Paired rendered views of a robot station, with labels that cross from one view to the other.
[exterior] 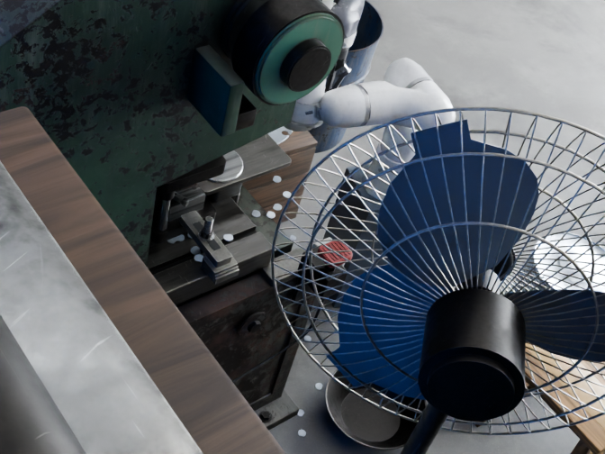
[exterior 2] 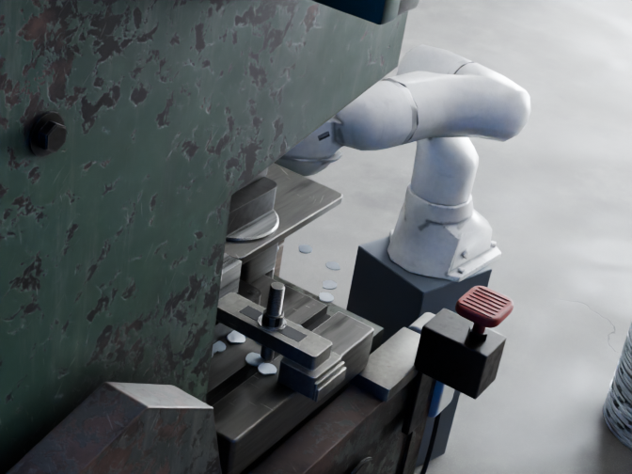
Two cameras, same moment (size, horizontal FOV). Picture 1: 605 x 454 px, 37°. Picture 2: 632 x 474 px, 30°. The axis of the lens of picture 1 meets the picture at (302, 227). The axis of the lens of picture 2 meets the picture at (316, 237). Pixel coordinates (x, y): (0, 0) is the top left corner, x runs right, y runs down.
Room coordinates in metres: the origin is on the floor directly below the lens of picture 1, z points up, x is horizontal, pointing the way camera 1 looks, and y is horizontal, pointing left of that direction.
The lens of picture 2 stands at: (0.20, 0.40, 1.54)
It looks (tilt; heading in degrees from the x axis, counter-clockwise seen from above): 30 degrees down; 348
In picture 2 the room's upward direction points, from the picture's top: 9 degrees clockwise
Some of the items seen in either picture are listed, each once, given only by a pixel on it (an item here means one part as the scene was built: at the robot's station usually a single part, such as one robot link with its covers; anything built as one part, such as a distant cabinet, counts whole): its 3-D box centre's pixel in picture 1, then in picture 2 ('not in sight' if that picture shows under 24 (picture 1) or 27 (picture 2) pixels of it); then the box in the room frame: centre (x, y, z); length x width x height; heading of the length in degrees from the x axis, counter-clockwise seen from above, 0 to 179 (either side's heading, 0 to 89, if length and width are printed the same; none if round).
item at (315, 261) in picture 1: (317, 286); (450, 384); (1.41, -0.07, 0.62); 0.10 x 0.06 x 0.20; 49
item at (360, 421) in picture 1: (374, 408); not in sight; (1.54, -0.35, 0.04); 0.30 x 0.30 x 0.07
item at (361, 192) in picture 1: (365, 236); (403, 354); (2.01, -0.20, 0.23); 0.18 x 0.18 x 0.45; 32
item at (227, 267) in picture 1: (208, 238); (277, 324); (1.33, 0.19, 0.76); 0.17 x 0.06 x 0.10; 49
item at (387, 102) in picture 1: (404, 108); (454, 107); (1.94, -0.17, 0.78); 0.25 x 0.18 x 0.11; 129
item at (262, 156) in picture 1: (229, 177); (247, 244); (1.57, 0.20, 0.72); 0.25 x 0.14 x 0.14; 139
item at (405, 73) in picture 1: (404, 107); (437, 119); (2.04, -0.17, 0.71); 0.18 x 0.11 x 0.25; 39
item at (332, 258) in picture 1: (331, 261); (480, 325); (1.39, -0.09, 0.72); 0.07 x 0.06 x 0.08; 139
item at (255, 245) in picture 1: (164, 212); (162, 323); (1.44, 0.31, 0.68); 0.45 x 0.30 x 0.06; 49
